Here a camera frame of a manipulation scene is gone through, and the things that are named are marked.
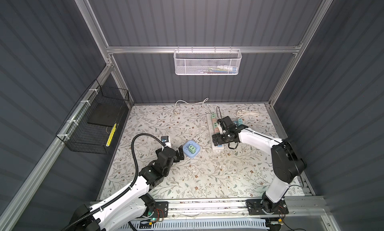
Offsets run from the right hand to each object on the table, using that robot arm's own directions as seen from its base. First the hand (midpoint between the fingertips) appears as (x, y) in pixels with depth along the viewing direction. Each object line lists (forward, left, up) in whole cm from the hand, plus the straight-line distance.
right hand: (221, 139), depth 94 cm
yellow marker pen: (-12, +55, +24) cm, 61 cm away
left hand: (-10, +27, +9) cm, 31 cm away
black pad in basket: (0, +61, +25) cm, 66 cm away
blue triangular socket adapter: (-6, +22, -2) cm, 23 cm away
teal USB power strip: (+14, -15, 0) cm, 20 cm away
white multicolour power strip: (+10, +4, -2) cm, 11 cm away
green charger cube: (-7, +18, +1) cm, 20 cm away
